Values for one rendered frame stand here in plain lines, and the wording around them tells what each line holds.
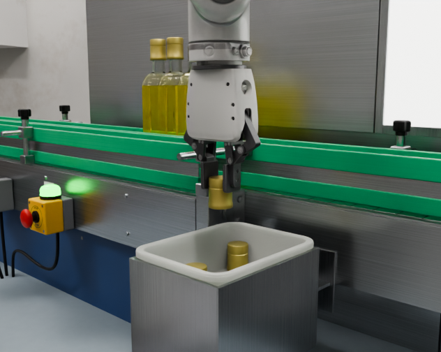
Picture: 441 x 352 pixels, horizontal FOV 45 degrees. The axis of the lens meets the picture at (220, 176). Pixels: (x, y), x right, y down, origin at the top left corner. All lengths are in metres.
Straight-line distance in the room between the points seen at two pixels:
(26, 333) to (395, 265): 0.72
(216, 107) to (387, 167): 0.27
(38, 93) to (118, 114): 2.78
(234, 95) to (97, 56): 0.96
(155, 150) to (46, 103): 3.30
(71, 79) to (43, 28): 0.43
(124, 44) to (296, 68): 0.59
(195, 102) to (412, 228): 0.35
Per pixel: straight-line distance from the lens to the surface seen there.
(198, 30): 0.73
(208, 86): 0.74
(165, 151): 0.98
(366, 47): 1.02
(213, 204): 0.76
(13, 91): 4.44
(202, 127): 0.75
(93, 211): 1.15
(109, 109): 1.59
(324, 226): 0.87
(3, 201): 1.44
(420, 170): 0.80
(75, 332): 1.15
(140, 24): 1.48
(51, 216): 1.19
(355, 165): 0.85
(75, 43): 4.13
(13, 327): 1.21
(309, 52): 1.08
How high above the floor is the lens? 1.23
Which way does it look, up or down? 10 degrees down
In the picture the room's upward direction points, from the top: straight up
